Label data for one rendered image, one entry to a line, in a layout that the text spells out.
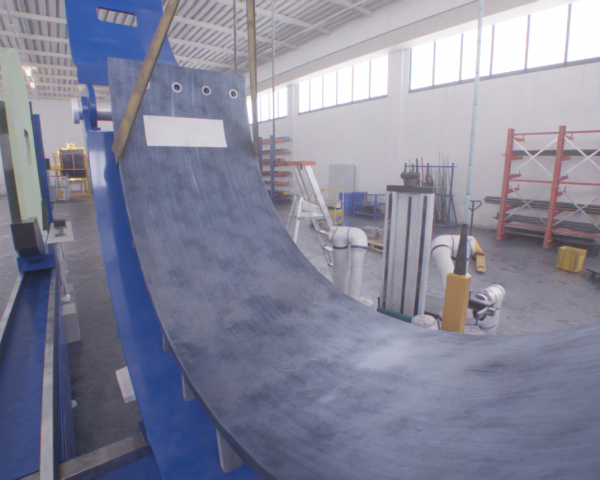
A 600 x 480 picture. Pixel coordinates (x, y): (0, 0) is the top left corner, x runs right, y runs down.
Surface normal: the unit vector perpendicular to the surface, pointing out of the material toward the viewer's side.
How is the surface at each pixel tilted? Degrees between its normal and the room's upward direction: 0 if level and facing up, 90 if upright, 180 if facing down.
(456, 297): 90
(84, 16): 61
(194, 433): 13
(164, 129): 75
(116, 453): 0
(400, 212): 90
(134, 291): 48
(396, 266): 90
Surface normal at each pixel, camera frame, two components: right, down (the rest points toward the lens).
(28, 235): 0.60, 0.16
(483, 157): -0.80, 0.13
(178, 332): 0.15, -0.90
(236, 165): 0.53, -0.25
